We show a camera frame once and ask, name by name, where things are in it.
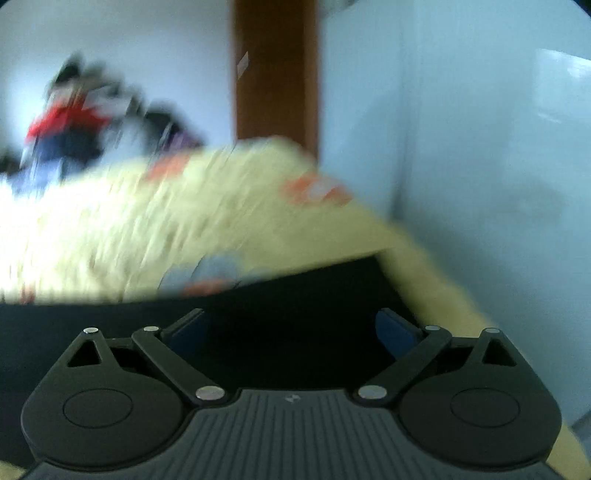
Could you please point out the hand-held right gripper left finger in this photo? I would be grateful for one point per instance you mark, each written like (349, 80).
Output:
(187, 332)

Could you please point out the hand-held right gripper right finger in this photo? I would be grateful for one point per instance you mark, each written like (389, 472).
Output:
(392, 334)

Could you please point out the pile of clothes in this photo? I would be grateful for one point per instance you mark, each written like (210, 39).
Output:
(69, 120)

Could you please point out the black pants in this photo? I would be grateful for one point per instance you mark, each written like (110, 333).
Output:
(286, 300)

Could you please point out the white door sticker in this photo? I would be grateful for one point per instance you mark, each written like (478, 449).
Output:
(242, 63)

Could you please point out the yellow carrot print bedsheet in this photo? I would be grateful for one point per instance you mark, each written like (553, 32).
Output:
(138, 221)

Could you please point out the brown wooden door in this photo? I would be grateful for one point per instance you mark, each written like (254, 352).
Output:
(277, 78)

